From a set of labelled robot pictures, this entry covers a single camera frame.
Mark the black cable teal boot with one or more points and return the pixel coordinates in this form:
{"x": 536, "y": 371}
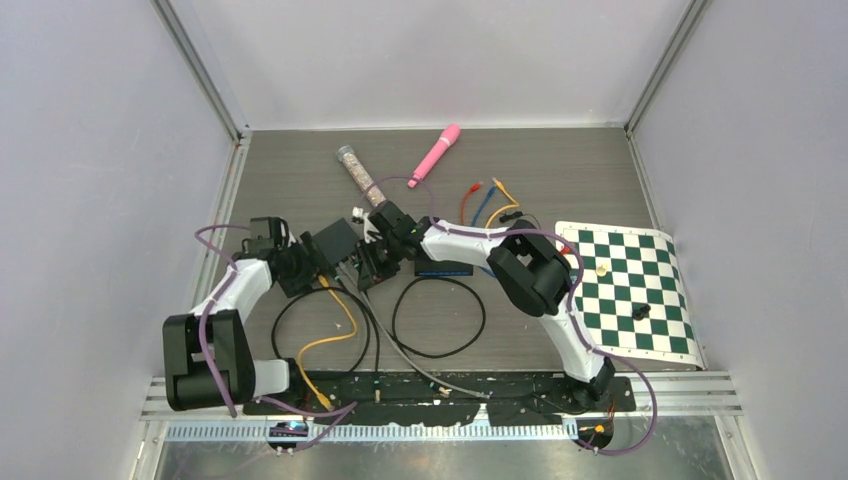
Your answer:
{"x": 440, "y": 321}
{"x": 329, "y": 334}

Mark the black chess piece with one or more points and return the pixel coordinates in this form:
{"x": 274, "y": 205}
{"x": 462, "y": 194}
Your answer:
{"x": 641, "y": 312}

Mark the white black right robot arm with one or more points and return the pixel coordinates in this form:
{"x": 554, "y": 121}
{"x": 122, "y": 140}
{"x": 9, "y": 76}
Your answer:
{"x": 527, "y": 263}

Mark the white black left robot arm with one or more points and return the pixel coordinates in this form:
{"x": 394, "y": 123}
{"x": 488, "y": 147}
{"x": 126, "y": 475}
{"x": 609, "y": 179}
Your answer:
{"x": 207, "y": 358}

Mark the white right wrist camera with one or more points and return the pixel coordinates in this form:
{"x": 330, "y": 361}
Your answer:
{"x": 359, "y": 216}

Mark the glitter tube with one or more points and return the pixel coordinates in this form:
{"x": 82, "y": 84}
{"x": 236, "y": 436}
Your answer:
{"x": 348, "y": 158}

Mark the small black TP-Link switch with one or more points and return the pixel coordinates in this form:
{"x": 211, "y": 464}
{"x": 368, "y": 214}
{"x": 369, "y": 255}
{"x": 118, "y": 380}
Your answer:
{"x": 431, "y": 268}

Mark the green white checkerboard mat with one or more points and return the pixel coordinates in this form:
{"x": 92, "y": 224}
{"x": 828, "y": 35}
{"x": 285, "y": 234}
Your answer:
{"x": 644, "y": 269}

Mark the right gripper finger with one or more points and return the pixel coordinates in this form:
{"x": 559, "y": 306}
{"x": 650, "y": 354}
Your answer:
{"x": 388, "y": 265}
{"x": 370, "y": 265}

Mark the dark grey network switch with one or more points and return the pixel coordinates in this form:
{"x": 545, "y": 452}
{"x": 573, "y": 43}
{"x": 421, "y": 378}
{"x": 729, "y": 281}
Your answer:
{"x": 336, "y": 242}

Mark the pink marker pen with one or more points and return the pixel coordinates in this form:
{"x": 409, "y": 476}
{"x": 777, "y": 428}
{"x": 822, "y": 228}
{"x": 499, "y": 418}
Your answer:
{"x": 445, "y": 140}

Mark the aluminium front rail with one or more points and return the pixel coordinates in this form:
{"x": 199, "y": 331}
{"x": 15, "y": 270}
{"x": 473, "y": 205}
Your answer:
{"x": 668, "y": 393}

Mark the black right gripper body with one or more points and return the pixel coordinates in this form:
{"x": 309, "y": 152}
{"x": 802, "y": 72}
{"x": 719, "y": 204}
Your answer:
{"x": 392, "y": 242}

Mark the black power adapter with cord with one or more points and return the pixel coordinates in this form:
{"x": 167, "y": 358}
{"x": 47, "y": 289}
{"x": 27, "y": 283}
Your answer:
{"x": 519, "y": 215}

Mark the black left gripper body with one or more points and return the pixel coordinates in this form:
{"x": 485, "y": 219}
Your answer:
{"x": 287, "y": 250}

